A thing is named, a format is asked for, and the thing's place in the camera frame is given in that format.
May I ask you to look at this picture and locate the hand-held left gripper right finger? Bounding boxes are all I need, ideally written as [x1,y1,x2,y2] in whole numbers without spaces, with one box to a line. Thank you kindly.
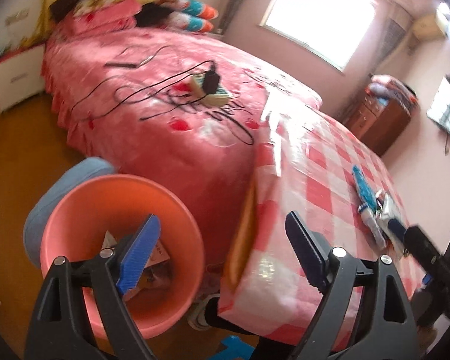
[285,210,422,360]

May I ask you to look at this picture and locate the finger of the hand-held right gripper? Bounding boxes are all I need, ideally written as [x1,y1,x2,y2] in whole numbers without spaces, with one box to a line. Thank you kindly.
[388,217,445,271]

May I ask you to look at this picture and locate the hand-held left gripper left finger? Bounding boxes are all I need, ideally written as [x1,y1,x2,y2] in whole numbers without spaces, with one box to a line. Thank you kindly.
[24,214,162,360]

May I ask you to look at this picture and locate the silver blue wrapper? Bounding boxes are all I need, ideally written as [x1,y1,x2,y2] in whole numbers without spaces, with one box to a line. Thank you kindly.
[357,190,396,250]

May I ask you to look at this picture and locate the pink plastic bucket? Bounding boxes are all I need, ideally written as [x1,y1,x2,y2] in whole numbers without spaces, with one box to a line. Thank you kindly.
[40,174,205,329]

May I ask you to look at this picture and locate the white shoe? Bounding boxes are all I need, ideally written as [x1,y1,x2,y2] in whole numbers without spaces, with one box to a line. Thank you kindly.
[187,292,220,328]

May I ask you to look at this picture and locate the brown wooden cabinet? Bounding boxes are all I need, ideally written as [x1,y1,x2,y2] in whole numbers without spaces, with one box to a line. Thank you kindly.
[343,86,411,156]

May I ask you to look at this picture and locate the blue round stool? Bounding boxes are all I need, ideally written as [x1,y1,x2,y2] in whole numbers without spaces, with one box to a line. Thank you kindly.
[23,157,115,269]

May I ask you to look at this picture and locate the bed with pink bedspread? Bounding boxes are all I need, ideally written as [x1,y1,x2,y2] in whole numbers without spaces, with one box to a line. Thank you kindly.
[41,5,323,241]

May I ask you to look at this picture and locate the blue plastic piece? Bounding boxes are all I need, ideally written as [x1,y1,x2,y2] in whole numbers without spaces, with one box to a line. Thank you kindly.
[214,335,257,360]

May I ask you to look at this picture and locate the folded blankets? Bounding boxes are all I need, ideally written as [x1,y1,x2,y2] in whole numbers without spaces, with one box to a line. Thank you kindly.
[365,74,421,111]

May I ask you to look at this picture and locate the pale power strip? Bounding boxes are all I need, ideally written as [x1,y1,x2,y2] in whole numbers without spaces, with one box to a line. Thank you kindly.
[187,75,234,107]

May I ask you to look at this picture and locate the black power adapter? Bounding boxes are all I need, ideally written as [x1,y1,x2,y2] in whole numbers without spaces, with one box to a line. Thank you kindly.
[203,68,221,95]

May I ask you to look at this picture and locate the grey checked curtain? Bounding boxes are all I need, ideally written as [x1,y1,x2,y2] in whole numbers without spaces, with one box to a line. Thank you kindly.
[375,15,411,66]
[217,0,248,36]

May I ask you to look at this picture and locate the white nightstand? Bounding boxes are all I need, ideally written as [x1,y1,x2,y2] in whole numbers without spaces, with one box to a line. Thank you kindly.
[0,42,47,112]

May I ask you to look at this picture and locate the window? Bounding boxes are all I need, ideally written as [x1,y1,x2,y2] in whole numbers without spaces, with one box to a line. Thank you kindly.
[259,0,379,72]

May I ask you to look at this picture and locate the white blue orange bolster pillow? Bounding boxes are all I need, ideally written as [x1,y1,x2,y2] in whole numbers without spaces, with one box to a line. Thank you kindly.
[169,11,214,32]
[161,0,220,21]

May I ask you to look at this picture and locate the black clothing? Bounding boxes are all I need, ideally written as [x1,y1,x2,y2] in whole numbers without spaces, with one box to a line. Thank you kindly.
[135,2,177,29]

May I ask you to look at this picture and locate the white floral pillow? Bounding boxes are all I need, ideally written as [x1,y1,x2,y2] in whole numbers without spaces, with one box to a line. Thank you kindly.
[73,0,128,19]

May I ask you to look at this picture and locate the black cables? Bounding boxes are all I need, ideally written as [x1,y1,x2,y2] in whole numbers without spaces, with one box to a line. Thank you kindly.
[69,45,218,122]

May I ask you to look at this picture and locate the wall air conditioner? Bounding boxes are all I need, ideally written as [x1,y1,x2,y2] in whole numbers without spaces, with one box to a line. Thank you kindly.
[412,2,450,40]

